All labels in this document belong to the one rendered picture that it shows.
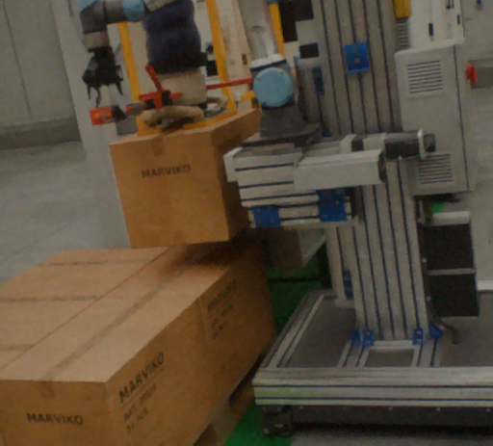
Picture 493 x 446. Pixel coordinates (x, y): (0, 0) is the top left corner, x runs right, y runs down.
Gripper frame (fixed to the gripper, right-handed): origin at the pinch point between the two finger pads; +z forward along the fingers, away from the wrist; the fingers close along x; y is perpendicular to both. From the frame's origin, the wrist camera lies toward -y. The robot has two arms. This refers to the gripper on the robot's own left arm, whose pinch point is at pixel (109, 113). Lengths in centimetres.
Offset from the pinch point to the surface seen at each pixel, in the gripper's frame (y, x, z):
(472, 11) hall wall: 958, -87, 11
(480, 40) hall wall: 958, -94, 55
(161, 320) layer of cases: -10, -8, 66
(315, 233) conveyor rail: 96, -34, 73
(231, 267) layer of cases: 39, -15, 66
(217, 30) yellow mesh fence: 203, 34, -20
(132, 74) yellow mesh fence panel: 205, 94, -3
